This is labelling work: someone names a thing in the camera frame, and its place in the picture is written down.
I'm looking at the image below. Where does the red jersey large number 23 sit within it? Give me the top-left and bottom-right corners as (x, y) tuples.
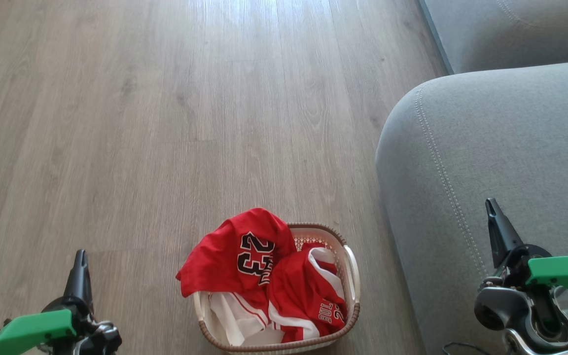
(176, 208), (298, 347)

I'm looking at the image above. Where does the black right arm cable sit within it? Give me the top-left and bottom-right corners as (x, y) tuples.
(442, 342), (492, 355)

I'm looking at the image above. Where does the red shorts white stripe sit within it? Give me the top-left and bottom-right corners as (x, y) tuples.
(266, 243), (349, 344)

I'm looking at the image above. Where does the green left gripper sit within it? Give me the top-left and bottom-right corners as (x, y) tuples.
(0, 249), (122, 355)

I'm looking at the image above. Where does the grey fabric sofa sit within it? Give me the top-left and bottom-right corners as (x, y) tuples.
(375, 60), (568, 355)

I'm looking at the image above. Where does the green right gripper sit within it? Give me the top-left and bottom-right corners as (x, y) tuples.
(481, 198), (568, 303)

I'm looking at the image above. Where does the white woven laundry basket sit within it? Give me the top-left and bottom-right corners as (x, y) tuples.
(193, 223), (361, 355)

